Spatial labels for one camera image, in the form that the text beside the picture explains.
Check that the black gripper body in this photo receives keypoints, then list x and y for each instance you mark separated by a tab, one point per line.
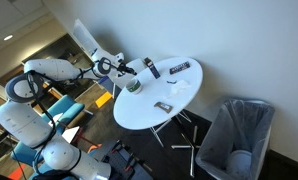
123	68

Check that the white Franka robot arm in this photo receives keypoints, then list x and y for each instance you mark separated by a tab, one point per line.
52	68

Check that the white green soup mug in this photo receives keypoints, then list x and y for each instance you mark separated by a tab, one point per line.
134	86

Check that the blue pasta box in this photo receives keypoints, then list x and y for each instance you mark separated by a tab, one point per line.
153	68

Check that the small black clip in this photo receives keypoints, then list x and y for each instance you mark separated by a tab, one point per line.
171	81

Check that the torn brown cardboard piece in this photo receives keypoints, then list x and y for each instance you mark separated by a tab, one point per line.
164	107

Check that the crumpled white tissue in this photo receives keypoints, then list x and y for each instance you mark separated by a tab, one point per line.
180	87

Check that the teal armchair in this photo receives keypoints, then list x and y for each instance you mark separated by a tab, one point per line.
67	108

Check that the white metal table base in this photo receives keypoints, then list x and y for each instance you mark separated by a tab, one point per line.
192	163

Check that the round ceiling light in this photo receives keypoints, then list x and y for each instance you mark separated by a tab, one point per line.
8	37

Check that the trash bin with clear liner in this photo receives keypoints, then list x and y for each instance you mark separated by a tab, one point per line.
242	133

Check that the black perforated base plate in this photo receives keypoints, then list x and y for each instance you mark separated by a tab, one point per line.
122	163

